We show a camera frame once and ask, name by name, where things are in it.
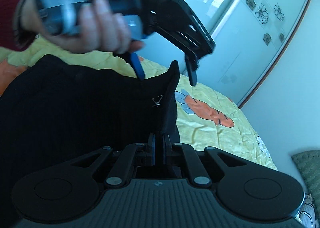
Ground person's left hand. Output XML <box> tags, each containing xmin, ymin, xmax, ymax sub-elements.
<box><xmin>20</xmin><ymin>0</ymin><xmax>144</xmax><ymax>54</ymax></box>

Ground red sleeved left forearm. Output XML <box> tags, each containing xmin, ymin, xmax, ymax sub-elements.
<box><xmin>1</xmin><ymin>0</ymin><xmax>37</xmax><ymax>52</ymax></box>

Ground black pants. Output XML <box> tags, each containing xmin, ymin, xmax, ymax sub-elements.
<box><xmin>1</xmin><ymin>55</ymin><xmax>180</xmax><ymax>227</ymax></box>

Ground green quilted headboard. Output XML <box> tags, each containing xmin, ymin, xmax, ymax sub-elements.
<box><xmin>291</xmin><ymin>150</ymin><xmax>319</xmax><ymax>204</ymax></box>

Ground yellow carrot print quilt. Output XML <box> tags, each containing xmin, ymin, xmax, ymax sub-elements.
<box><xmin>1</xmin><ymin>37</ymin><xmax>276</xmax><ymax>169</ymax></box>

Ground white floral wardrobe door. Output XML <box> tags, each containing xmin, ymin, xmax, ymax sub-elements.
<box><xmin>109</xmin><ymin>0</ymin><xmax>318</xmax><ymax>108</ymax></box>

